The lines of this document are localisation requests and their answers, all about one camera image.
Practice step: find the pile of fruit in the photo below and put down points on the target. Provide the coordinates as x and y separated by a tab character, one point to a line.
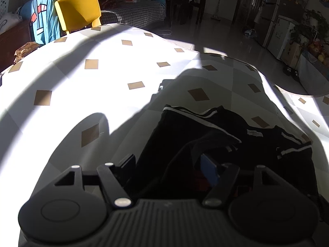
320	54

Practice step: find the grey-blue side table cover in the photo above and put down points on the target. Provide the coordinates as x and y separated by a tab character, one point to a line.
313	77

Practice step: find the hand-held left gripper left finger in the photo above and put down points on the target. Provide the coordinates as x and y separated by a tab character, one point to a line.
127	163

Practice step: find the broom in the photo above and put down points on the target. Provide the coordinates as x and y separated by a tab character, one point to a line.
216	18

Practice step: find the dark wooden dining chair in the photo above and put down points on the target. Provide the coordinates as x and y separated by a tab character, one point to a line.
200	0

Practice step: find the silver refrigerator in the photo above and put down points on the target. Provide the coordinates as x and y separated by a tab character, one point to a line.
270	5

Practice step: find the black t-shirt red print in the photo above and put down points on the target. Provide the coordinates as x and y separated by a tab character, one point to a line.
180	139

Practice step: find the blue plastic bag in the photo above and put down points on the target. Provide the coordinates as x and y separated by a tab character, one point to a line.
250	33

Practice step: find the cardboard box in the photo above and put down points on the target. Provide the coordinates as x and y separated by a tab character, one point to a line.
291	55

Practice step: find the white bag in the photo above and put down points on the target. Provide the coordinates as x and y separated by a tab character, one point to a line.
10	23

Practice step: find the green potted plant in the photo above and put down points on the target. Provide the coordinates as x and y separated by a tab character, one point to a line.
308	28

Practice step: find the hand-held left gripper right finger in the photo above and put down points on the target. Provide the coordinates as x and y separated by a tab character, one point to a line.
209	168

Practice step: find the houndstooth sofa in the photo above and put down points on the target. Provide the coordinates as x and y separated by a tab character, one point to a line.
138	12

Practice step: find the white perforated board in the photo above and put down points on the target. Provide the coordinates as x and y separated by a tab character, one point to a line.
5	2

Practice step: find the white chest freezer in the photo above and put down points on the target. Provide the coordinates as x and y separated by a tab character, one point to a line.
280	38

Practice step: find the brown wooden cabinet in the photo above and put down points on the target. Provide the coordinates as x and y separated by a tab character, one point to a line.
12	46

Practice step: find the brown bread bag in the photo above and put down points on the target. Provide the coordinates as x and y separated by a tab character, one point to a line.
27	51

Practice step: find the blue printed cloth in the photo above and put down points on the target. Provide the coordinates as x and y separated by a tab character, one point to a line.
43	18

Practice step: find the yellow plastic chair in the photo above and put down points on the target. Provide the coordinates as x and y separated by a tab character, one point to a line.
77	10

